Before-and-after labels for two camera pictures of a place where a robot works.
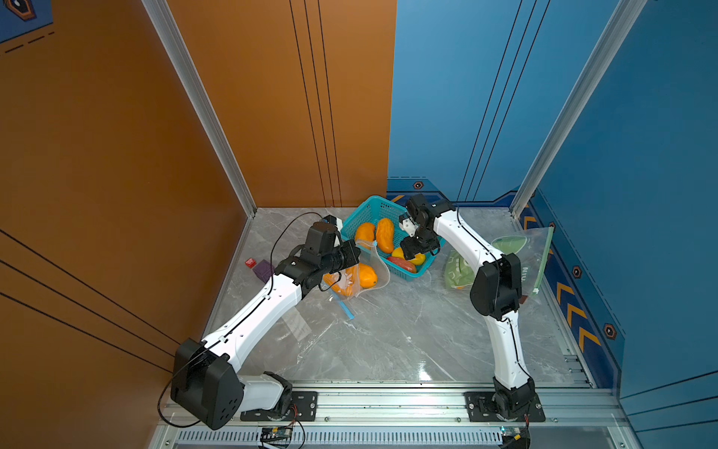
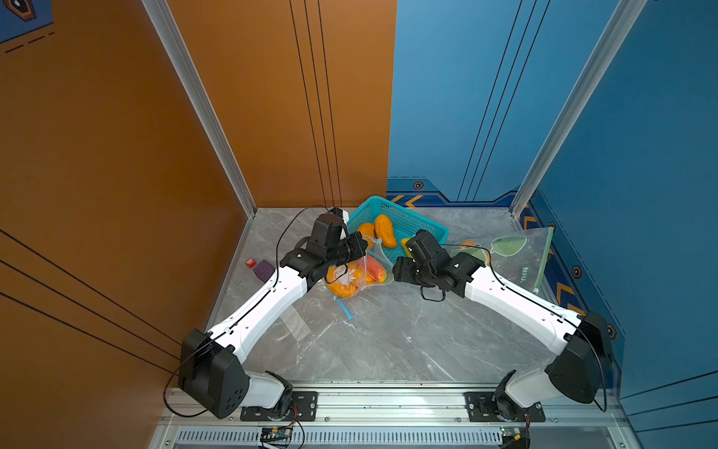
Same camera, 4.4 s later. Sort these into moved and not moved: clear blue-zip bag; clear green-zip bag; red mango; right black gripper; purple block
Moved: right black gripper; red mango
Not moved: purple block; clear green-zip bag; clear blue-zip bag
